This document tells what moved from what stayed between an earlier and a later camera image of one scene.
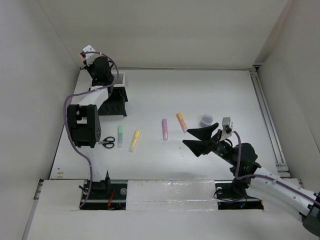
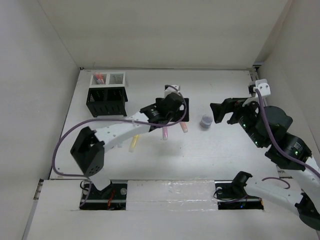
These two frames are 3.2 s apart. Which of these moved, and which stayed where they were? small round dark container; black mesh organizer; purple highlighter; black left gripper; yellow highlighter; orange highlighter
Moved: black left gripper
Stayed: black mesh organizer; yellow highlighter; small round dark container; purple highlighter; orange highlighter
